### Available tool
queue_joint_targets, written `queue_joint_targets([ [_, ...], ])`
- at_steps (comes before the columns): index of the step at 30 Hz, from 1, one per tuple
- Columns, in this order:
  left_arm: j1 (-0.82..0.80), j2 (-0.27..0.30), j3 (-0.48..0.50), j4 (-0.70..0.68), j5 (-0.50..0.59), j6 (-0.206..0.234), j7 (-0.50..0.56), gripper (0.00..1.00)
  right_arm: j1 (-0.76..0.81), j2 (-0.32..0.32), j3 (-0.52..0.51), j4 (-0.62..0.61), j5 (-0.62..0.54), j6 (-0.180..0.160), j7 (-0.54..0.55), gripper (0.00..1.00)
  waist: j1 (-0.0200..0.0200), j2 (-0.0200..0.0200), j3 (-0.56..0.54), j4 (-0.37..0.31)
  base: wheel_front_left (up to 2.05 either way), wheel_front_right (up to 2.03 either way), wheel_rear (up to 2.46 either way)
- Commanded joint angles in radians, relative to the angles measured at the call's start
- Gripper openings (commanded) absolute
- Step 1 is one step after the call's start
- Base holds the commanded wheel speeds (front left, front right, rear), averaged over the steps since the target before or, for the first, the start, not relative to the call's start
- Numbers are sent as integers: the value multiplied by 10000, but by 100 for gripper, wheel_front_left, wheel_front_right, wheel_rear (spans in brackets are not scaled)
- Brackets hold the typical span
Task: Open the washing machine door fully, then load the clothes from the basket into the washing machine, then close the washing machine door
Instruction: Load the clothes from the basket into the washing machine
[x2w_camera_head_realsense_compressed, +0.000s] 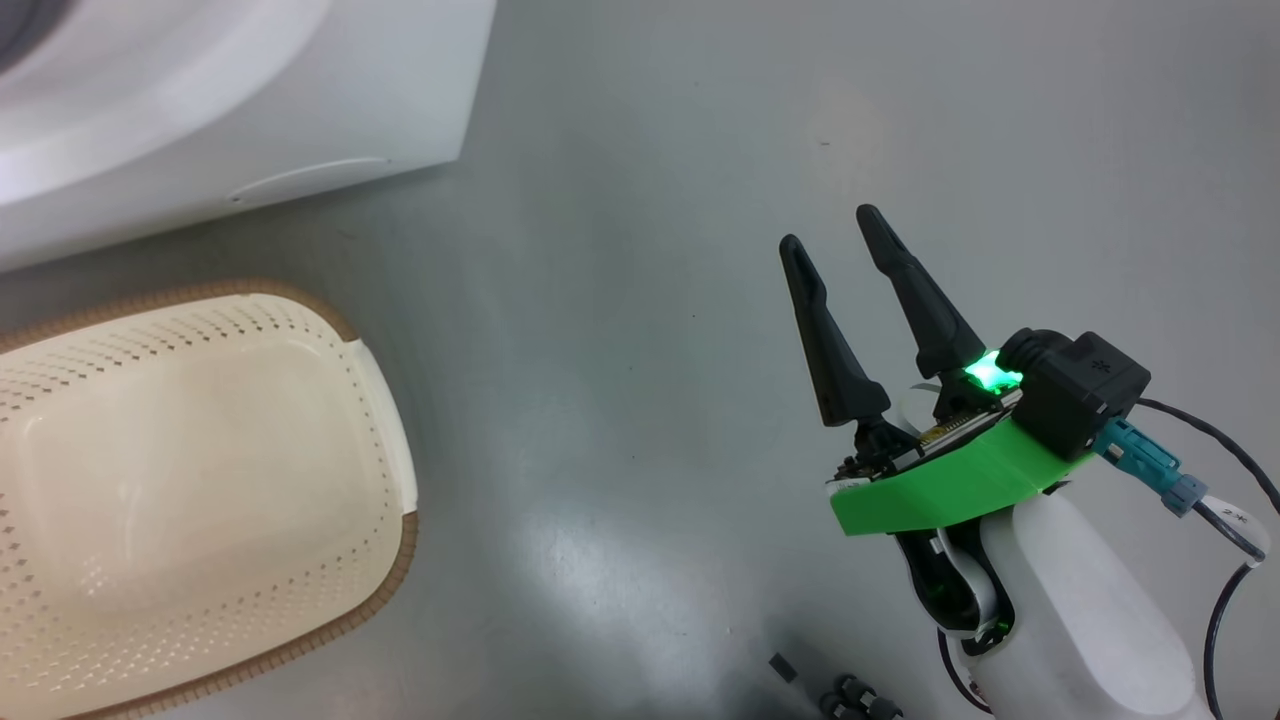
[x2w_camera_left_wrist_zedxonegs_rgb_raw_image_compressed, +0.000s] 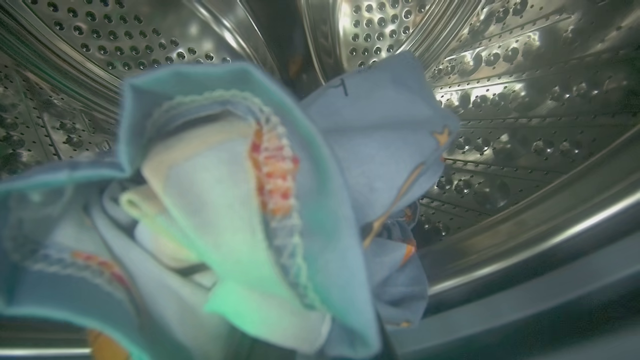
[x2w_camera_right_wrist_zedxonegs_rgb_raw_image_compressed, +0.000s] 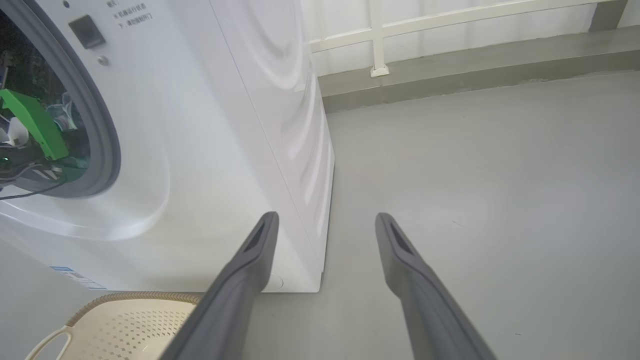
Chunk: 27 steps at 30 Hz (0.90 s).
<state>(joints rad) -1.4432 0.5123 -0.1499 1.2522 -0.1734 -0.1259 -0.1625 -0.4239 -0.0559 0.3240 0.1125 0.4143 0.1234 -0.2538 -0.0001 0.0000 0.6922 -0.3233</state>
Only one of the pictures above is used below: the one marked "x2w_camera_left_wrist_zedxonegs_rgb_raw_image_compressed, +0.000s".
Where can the grey rubber door gasket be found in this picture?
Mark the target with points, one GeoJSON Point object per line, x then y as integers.
{"type": "Point", "coordinates": [550, 310]}

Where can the perforated steel washer drum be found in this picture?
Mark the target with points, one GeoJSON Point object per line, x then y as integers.
{"type": "Point", "coordinates": [525, 100]}

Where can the blue bear-print garment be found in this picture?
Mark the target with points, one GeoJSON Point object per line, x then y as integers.
{"type": "Point", "coordinates": [215, 200]}

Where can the blue garment with white lining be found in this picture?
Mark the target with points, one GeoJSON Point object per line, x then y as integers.
{"type": "Point", "coordinates": [385, 140]}

